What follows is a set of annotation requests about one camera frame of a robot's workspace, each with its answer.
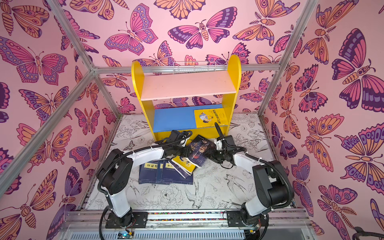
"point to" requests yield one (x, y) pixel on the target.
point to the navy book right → (169, 176)
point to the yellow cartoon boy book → (184, 163)
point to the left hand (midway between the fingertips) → (192, 150)
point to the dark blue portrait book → (199, 150)
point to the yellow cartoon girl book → (207, 117)
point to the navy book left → (148, 172)
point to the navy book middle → (160, 171)
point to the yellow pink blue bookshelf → (191, 102)
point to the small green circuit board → (125, 235)
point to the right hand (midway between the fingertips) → (206, 153)
